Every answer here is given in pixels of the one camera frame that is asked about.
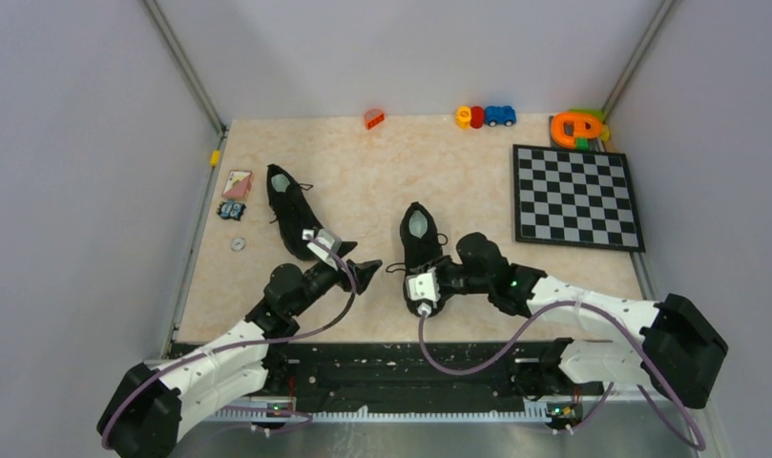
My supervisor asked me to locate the yellow toy cylinder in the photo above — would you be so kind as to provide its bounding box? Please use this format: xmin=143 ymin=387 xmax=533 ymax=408
xmin=455 ymin=106 xmax=472 ymax=129

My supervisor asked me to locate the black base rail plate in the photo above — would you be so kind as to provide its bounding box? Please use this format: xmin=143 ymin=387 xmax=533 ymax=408
xmin=243 ymin=342 xmax=608 ymax=421

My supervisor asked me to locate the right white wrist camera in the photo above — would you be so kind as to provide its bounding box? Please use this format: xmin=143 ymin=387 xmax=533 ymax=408
xmin=405 ymin=269 xmax=441 ymax=318

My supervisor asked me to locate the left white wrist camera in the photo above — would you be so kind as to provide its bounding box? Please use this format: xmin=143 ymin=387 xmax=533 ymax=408
xmin=302 ymin=228 xmax=343 ymax=261

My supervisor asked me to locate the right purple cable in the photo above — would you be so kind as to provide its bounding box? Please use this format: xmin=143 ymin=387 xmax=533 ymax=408
xmin=417 ymin=302 xmax=707 ymax=452

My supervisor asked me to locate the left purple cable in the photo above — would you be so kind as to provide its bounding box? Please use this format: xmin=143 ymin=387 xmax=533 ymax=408
xmin=100 ymin=237 xmax=358 ymax=451

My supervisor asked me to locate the blue toy car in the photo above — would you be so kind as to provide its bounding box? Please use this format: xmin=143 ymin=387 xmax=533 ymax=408
xmin=484 ymin=105 xmax=517 ymax=127

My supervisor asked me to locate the small round metal disc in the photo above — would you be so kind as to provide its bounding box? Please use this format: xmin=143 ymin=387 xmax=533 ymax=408
xmin=230 ymin=237 xmax=246 ymax=252

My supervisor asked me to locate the purple cable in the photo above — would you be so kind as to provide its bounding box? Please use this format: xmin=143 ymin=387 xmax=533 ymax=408
xmin=100 ymin=237 xmax=358 ymax=451
xmin=417 ymin=302 xmax=707 ymax=452

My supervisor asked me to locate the orange ring toy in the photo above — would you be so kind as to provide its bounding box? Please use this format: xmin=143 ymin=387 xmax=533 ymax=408
xmin=549 ymin=111 xmax=608 ymax=151

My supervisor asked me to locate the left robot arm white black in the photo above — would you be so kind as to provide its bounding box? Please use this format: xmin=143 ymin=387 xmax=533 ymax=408
xmin=96 ymin=239 xmax=383 ymax=457

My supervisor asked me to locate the orange toy brick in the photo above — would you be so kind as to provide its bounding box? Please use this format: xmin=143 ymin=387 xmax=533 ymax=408
xmin=364 ymin=109 xmax=386 ymax=130

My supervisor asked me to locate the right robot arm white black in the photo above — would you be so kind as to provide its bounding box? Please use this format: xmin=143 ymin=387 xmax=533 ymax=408
xmin=426 ymin=233 xmax=728 ymax=409

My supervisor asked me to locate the yellow clip on rail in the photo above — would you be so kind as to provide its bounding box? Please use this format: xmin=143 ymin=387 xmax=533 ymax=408
xmin=209 ymin=150 xmax=220 ymax=168

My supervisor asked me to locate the black white checkerboard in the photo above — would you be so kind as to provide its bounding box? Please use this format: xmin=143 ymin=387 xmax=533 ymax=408
xmin=511 ymin=144 xmax=646 ymax=253

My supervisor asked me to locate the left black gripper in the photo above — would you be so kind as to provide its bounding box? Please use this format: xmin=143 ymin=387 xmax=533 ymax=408
xmin=289 ymin=240 xmax=382 ymax=317

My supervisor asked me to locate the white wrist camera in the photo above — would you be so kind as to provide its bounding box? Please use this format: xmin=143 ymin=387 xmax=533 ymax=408
xmin=405 ymin=269 xmax=441 ymax=318
xmin=302 ymin=228 xmax=343 ymax=261

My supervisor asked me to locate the red toy cylinder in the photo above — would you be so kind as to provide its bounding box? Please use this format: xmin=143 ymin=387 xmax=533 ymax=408
xmin=470 ymin=106 xmax=485 ymax=129

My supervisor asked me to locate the pink triangle card box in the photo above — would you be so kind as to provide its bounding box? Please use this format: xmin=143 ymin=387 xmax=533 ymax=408
xmin=221 ymin=170 xmax=254 ymax=201

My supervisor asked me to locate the black shoe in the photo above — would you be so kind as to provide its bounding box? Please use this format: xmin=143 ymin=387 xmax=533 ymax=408
xmin=386 ymin=201 xmax=448 ymax=318
xmin=265 ymin=164 xmax=323 ymax=261

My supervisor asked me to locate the small blue black toy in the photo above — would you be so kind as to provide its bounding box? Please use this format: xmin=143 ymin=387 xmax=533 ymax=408
xmin=216 ymin=199 xmax=246 ymax=221

